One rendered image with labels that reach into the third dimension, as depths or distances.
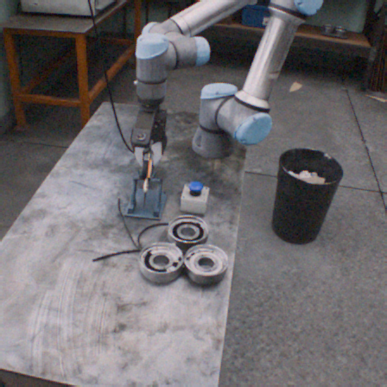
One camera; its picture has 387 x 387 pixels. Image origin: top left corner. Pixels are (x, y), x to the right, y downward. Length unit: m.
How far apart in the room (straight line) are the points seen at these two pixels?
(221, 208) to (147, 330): 0.47
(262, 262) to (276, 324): 0.39
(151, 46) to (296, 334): 1.42
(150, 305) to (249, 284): 1.20
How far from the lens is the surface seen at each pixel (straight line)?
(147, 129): 1.11
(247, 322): 2.02
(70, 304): 1.03
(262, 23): 4.43
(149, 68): 1.08
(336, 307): 2.19
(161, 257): 1.09
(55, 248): 1.16
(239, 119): 1.33
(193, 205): 1.23
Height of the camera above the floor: 1.59
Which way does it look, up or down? 37 degrees down
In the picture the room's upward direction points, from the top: 5 degrees clockwise
